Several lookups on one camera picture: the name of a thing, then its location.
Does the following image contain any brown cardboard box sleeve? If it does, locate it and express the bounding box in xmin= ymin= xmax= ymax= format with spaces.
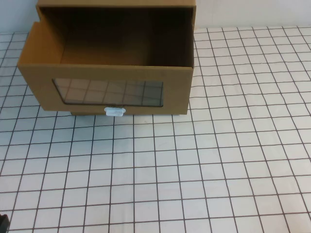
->
xmin=37 ymin=0 xmax=197 ymax=71

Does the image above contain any white plastic drawer handle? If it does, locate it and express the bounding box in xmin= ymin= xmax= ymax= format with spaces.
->
xmin=104 ymin=106 xmax=127 ymax=117

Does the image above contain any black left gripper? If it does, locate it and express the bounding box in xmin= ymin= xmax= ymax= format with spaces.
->
xmin=0 ymin=213 xmax=11 ymax=233

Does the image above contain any brown cardboard drawer with window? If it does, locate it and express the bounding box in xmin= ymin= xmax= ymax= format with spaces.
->
xmin=17 ymin=7 xmax=195 ymax=116

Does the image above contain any white grid tablecloth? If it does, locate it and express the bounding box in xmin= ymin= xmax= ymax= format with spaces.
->
xmin=0 ymin=25 xmax=311 ymax=233

